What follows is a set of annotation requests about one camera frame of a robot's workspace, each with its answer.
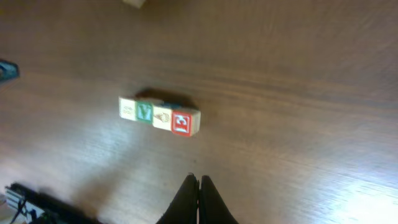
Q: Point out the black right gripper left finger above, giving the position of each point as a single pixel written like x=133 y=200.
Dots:
x=183 y=208

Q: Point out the wooden block number 8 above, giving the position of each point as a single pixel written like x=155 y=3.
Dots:
x=127 y=108

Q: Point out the ice cream picture wooden block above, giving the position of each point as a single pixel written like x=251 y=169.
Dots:
x=162 y=117

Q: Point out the yellow H wooden block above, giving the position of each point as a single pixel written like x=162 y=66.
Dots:
x=135 y=3

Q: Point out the green V wooden block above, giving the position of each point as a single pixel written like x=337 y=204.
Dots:
x=144 y=112

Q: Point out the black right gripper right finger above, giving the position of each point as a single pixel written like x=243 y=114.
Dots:
x=212 y=209

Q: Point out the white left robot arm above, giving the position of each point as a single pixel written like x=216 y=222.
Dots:
x=33 y=207

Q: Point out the red E wooden block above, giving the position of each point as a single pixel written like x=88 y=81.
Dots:
x=185 y=121

